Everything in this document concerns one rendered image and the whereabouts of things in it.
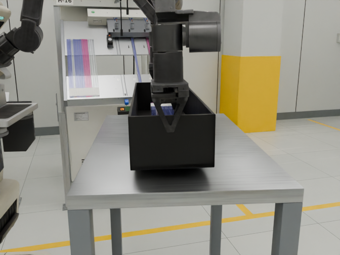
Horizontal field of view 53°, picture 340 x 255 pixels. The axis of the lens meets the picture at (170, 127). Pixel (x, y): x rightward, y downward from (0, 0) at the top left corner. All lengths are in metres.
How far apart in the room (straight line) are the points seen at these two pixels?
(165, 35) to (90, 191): 0.32
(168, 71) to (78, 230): 0.34
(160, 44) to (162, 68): 0.04
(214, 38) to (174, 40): 0.07
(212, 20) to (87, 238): 0.47
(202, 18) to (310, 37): 4.54
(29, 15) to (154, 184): 0.70
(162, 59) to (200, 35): 0.08
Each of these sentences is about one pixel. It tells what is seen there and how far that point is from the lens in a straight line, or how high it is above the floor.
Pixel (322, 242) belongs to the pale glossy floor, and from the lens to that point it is 2.16.
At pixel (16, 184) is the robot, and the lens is 1.18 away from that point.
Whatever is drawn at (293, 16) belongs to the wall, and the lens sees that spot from 5.00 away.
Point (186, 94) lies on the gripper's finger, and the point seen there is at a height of 0.98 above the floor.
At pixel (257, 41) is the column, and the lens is 4.13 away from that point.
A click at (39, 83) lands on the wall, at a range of 4.17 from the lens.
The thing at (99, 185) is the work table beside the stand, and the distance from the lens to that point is 0.69.
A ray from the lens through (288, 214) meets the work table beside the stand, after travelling 0.73.
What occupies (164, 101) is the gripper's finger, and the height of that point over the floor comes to 0.96.
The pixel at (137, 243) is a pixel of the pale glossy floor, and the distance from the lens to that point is 2.00.
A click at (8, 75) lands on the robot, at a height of 0.97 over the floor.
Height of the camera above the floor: 1.07
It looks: 14 degrees down
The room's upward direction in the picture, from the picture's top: straight up
